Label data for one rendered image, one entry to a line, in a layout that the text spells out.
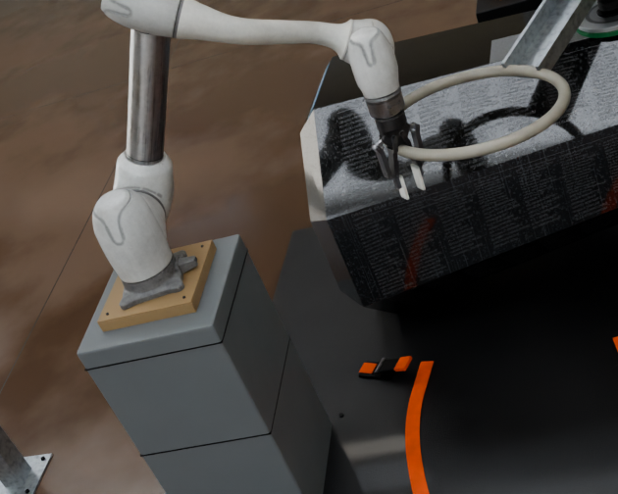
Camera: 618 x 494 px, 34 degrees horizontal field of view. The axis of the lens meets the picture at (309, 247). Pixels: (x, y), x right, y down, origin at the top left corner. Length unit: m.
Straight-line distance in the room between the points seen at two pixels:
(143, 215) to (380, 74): 0.71
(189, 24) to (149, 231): 0.57
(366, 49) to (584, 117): 0.84
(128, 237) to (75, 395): 1.55
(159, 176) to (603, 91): 1.26
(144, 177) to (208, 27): 0.54
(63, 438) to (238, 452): 1.18
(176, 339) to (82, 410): 1.41
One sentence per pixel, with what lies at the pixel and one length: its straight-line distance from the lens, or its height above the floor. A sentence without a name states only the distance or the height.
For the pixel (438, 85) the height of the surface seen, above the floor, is 0.97.
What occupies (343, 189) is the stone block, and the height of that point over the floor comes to 0.68.
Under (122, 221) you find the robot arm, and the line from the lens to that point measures 2.62.
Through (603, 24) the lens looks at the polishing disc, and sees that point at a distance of 3.06.
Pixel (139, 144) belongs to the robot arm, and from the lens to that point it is 2.73.
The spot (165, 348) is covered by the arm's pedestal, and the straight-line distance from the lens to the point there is 2.65.
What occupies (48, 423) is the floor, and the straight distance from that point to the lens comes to 4.03.
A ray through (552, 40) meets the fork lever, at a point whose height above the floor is 1.00.
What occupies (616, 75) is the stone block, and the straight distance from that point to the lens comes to 3.03.
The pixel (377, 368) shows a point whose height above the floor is 0.05.
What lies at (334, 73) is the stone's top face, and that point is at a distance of 3.37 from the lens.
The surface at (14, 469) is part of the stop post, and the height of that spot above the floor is 0.08.
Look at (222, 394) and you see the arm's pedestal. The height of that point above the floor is 0.57.
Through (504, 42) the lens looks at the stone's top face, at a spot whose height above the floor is 0.87.
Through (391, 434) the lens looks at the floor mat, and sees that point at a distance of 3.21.
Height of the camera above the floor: 2.21
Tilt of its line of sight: 32 degrees down
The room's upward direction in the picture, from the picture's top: 24 degrees counter-clockwise
